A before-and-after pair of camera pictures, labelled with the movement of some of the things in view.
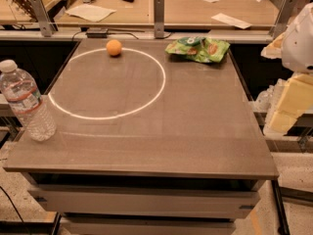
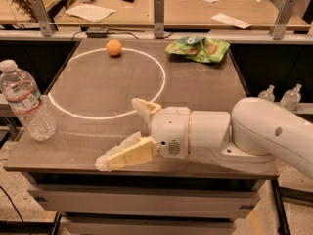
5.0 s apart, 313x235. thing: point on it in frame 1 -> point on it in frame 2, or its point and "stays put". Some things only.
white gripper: (299, 39) -> (170, 129)
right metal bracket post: (288, 9) stays put
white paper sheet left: (90, 12) stays put
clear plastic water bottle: (25, 103) stays put
